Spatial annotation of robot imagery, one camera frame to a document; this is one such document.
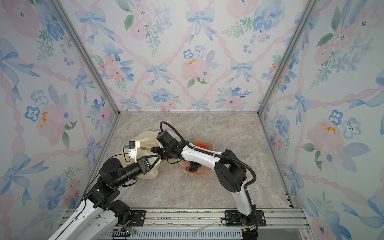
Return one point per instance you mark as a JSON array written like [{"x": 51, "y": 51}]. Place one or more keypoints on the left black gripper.
[{"x": 143, "y": 160}]

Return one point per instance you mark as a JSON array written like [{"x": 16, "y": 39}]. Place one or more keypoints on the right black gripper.
[{"x": 156, "y": 150}]

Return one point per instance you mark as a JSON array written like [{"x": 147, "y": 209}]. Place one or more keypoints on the cream plastic bag orange print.
[{"x": 147, "y": 141}]

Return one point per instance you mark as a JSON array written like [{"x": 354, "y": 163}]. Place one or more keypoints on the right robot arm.
[{"x": 234, "y": 175}]

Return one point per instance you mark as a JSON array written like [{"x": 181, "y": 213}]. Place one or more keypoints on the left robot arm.
[{"x": 100, "y": 210}]

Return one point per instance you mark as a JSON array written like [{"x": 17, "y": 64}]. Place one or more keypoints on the dark purple grape bunch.
[{"x": 193, "y": 167}]

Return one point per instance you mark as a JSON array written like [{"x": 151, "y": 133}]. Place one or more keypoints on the pink flower-shaped plate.
[{"x": 203, "y": 170}]

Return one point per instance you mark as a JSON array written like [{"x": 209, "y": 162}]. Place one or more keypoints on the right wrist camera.
[{"x": 164, "y": 138}]

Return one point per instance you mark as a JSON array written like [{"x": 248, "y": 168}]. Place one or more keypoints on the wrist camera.
[
  {"x": 130, "y": 150},
  {"x": 164, "y": 138}
]

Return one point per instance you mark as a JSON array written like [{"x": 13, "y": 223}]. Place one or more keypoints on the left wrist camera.
[{"x": 130, "y": 150}]

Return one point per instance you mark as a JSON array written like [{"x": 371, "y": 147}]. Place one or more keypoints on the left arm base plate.
[{"x": 131, "y": 218}]

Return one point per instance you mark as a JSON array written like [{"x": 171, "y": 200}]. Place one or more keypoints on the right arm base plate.
[{"x": 236, "y": 219}]

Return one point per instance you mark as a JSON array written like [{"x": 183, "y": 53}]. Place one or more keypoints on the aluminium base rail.
[{"x": 205, "y": 224}]

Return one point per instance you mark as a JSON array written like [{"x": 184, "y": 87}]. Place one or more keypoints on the left aluminium corner post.
[{"x": 85, "y": 56}]

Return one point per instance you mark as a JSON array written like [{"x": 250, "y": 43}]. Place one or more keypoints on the aluminium corner post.
[
  {"x": 291, "y": 47},
  {"x": 85, "y": 56}
]

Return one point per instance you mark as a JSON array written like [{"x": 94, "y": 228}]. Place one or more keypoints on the right aluminium corner post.
[{"x": 291, "y": 47}]

